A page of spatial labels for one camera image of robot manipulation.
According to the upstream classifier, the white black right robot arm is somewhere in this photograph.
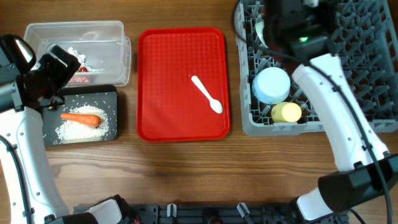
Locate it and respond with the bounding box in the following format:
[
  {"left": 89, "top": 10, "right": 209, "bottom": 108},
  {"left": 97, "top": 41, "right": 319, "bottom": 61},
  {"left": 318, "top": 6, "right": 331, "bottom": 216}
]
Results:
[{"left": 264, "top": 0, "right": 397, "bottom": 223}]

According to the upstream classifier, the yellow plastic cup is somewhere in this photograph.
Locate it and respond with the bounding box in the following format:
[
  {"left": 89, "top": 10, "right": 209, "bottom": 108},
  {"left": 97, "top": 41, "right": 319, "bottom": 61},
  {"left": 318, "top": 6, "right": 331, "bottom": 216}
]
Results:
[{"left": 271, "top": 102, "right": 302, "bottom": 123}]

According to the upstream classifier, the grey plastic dishwasher rack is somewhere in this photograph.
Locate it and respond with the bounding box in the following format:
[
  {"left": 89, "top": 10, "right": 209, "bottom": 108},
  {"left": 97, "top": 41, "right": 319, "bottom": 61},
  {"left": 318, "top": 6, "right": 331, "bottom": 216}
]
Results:
[{"left": 234, "top": 0, "right": 397, "bottom": 136}]

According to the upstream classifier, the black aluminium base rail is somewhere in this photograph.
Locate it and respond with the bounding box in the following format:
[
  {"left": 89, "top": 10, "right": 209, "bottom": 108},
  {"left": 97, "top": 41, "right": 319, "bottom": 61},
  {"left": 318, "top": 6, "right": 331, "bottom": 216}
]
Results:
[{"left": 73, "top": 200, "right": 349, "bottom": 224}]

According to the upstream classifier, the orange carrot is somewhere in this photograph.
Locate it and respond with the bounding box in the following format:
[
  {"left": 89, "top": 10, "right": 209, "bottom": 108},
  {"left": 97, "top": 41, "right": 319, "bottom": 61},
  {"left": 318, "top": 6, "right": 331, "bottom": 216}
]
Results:
[{"left": 60, "top": 113, "right": 101, "bottom": 127}]

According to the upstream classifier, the light blue bowl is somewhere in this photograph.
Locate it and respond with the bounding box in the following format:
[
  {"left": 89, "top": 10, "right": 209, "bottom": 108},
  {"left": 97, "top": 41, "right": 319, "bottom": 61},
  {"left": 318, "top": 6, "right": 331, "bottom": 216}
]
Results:
[{"left": 252, "top": 67, "right": 291, "bottom": 105}]

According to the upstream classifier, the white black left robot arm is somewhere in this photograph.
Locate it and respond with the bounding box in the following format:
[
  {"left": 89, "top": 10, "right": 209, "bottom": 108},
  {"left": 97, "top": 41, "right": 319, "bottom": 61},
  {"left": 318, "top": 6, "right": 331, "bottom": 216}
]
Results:
[{"left": 1, "top": 34, "right": 139, "bottom": 223}]

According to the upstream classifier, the white tissue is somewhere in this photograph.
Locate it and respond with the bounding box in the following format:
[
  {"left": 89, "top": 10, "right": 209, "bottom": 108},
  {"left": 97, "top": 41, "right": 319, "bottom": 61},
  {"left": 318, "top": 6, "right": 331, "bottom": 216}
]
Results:
[{"left": 67, "top": 47, "right": 86, "bottom": 64}]

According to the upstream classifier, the clear plastic waste bin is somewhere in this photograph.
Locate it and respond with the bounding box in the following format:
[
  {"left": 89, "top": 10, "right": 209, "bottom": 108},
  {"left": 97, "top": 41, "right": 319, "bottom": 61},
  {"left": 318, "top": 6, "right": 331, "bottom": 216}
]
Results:
[{"left": 24, "top": 21, "right": 132, "bottom": 88}]

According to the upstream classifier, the green bowl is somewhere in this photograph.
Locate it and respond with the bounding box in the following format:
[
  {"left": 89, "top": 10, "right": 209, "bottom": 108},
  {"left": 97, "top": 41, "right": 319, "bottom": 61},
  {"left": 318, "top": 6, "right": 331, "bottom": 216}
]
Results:
[{"left": 255, "top": 20, "right": 268, "bottom": 48}]

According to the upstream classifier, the black waste tray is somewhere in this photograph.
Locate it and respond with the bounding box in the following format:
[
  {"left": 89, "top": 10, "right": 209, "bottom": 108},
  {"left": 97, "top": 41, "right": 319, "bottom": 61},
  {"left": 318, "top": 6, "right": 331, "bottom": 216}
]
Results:
[{"left": 42, "top": 85, "right": 118, "bottom": 147}]

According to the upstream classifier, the white rice pile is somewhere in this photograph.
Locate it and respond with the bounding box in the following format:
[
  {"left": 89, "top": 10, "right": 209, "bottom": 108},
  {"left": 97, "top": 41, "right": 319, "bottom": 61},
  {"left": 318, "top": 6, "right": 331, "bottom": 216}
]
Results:
[{"left": 54, "top": 105, "right": 109, "bottom": 144}]

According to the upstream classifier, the brown food scrap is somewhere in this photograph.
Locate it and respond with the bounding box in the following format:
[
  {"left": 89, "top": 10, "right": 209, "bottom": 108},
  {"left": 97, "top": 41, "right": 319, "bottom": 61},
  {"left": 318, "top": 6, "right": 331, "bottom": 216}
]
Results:
[{"left": 47, "top": 101, "right": 58, "bottom": 110}]

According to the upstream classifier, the red plastic tray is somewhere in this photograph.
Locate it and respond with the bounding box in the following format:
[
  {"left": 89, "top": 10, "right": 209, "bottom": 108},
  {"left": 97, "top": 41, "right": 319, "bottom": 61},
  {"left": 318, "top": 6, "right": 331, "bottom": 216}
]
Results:
[{"left": 136, "top": 27, "right": 231, "bottom": 142}]

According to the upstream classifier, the red snack wrapper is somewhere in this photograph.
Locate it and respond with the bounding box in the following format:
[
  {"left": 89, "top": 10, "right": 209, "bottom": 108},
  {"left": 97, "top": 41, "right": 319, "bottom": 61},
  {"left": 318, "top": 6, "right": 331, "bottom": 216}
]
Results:
[{"left": 69, "top": 65, "right": 90, "bottom": 83}]

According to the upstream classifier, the white plastic spoon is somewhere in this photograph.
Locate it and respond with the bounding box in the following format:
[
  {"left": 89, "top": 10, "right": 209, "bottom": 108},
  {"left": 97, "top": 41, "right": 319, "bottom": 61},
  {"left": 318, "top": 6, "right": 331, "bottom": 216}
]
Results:
[{"left": 191, "top": 75, "right": 223, "bottom": 114}]

